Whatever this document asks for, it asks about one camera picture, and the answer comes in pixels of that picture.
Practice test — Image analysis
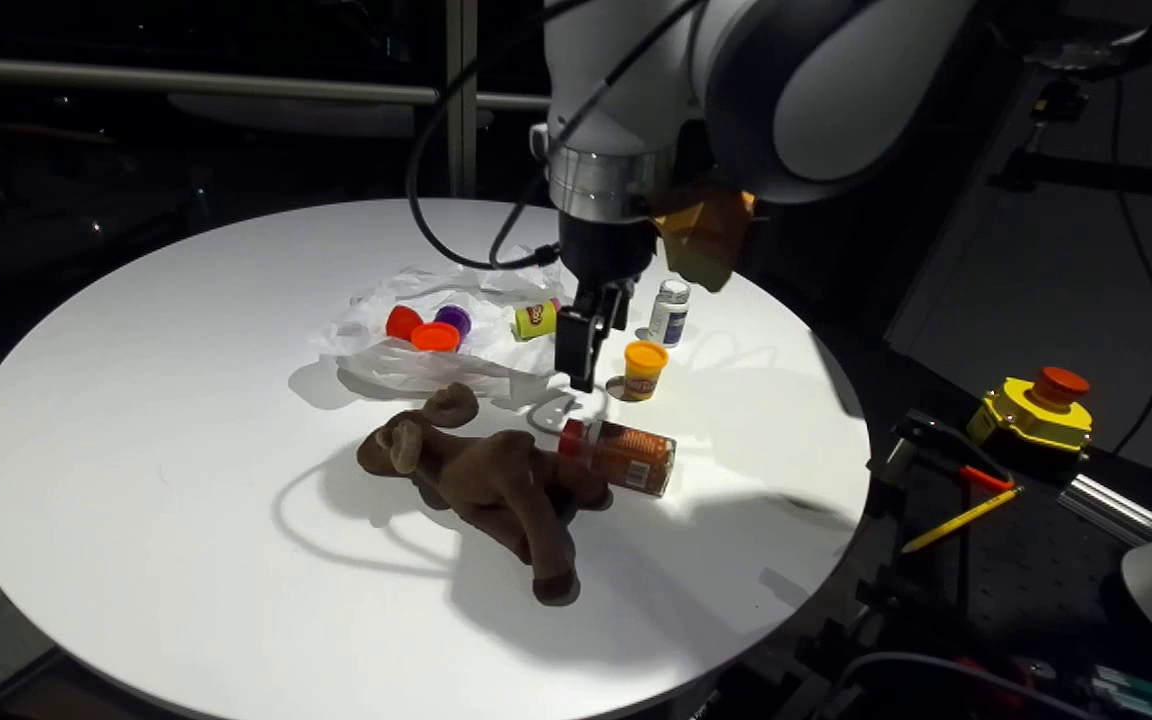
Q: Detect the orange lid Play-Doh can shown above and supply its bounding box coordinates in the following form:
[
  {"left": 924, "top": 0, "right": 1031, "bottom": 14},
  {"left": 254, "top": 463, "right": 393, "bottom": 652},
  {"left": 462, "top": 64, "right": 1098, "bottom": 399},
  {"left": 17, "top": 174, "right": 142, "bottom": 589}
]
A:
[{"left": 409, "top": 314, "right": 468, "bottom": 359}]

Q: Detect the yellow pencil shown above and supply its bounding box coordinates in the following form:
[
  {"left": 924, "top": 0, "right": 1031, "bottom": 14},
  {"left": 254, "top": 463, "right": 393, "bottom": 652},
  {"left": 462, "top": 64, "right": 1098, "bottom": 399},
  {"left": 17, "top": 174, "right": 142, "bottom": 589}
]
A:
[{"left": 896, "top": 483, "right": 1030, "bottom": 558}]

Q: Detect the white translucent plastic bag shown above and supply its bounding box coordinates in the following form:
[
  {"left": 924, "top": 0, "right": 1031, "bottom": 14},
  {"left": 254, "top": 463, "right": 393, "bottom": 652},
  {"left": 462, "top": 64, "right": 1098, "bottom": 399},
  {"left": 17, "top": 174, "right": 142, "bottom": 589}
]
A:
[{"left": 332, "top": 259, "right": 586, "bottom": 413}]

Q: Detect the grey metal railing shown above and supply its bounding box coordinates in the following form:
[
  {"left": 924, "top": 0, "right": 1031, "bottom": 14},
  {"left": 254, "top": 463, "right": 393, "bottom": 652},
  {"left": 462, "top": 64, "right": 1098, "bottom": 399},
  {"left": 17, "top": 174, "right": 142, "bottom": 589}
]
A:
[{"left": 0, "top": 50, "right": 557, "bottom": 116}]

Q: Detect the vertical grey window post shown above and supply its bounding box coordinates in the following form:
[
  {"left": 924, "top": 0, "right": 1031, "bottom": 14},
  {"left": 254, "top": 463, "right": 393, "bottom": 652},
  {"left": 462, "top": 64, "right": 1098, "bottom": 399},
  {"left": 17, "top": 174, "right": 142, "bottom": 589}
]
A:
[{"left": 442, "top": 0, "right": 484, "bottom": 200}]

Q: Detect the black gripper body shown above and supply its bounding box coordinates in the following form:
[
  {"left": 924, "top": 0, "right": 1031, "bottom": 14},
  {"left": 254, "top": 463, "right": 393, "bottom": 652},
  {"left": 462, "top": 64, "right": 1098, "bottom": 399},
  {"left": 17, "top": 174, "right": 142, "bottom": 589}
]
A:
[{"left": 551, "top": 207, "right": 665, "bottom": 321}]

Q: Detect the yellow emergency stop button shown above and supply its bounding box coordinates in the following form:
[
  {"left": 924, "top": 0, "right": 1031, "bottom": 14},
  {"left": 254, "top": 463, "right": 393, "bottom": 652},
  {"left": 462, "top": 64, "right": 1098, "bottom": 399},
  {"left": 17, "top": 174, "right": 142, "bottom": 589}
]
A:
[{"left": 965, "top": 365, "right": 1101, "bottom": 454}]

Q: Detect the brown plush moose toy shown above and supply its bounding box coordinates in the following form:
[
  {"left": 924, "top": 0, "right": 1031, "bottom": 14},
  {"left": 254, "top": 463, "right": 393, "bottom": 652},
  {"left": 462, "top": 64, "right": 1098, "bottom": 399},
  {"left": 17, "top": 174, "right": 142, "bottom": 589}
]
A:
[{"left": 353, "top": 380, "right": 617, "bottom": 612}]

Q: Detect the purple plastic jar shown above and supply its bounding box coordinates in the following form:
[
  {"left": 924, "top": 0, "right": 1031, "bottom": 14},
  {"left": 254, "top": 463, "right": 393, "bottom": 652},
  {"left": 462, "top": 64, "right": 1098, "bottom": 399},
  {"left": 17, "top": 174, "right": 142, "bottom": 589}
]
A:
[{"left": 434, "top": 299, "right": 475, "bottom": 340}]

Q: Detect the brown spice bottle red cap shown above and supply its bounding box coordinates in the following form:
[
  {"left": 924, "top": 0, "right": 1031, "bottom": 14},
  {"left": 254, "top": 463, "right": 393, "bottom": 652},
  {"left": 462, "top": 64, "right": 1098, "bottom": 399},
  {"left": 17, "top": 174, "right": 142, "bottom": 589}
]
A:
[{"left": 557, "top": 413, "right": 682, "bottom": 500}]

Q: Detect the yellow wrist camera mount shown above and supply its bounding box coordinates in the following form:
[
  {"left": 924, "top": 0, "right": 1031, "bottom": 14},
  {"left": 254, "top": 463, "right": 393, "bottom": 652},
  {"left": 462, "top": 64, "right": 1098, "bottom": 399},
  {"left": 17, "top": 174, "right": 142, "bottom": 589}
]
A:
[{"left": 651, "top": 184, "right": 763, "bottom": 294}]

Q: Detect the yellow lid Play-Doh can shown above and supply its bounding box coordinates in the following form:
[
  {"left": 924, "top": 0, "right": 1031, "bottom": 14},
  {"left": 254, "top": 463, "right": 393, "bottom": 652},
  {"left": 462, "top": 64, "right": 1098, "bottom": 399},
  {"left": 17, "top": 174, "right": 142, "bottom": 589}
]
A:
[{"left": 622, "top": 335, "right": 677, "bottom": 402}]

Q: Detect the silver aluminium extrusion bar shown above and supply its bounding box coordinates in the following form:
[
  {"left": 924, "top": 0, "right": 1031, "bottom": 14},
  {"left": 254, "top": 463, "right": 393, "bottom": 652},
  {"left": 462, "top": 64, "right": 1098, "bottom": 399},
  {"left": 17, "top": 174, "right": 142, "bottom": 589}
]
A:
[{"left": 1057, "top": 468, "right": 1152, "bottom": 548}]

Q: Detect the red toy strawberry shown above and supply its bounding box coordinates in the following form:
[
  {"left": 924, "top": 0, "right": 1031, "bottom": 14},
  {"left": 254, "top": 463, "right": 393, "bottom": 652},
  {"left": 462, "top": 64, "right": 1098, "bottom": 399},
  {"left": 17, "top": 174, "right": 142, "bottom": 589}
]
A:
[{"left": 381, "top": 299, "right": 428, "bottom": 344}]

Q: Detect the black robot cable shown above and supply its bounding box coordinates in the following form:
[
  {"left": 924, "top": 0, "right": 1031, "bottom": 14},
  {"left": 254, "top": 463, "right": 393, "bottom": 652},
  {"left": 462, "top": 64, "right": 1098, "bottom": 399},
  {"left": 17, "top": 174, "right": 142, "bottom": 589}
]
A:
[{"left": 402, "top": 0, "right": 707, "bottom": 277}]

